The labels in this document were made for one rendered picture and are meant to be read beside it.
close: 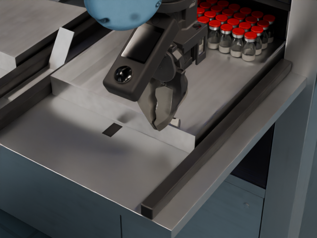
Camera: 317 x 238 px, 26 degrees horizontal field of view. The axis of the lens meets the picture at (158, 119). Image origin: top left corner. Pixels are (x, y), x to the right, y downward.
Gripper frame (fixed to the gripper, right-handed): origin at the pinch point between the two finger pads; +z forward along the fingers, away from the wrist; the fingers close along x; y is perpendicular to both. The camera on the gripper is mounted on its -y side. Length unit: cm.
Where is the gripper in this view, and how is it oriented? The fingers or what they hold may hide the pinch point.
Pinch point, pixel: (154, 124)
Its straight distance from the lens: 95.8
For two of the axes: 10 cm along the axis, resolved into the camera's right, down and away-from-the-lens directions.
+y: 5.6, -5.1, 6.5
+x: -8.3, -3.5, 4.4
